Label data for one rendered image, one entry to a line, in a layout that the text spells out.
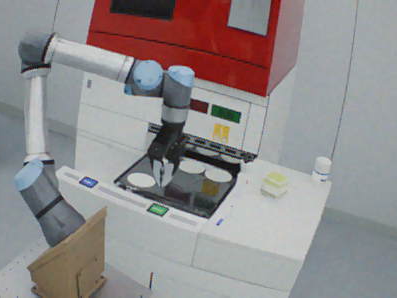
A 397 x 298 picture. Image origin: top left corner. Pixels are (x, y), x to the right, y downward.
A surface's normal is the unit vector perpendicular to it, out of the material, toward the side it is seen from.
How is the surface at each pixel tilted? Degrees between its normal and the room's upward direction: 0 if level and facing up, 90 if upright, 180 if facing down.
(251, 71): 90
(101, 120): 90
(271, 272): 90
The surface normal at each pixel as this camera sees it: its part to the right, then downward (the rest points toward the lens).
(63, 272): -0.36, 0.33
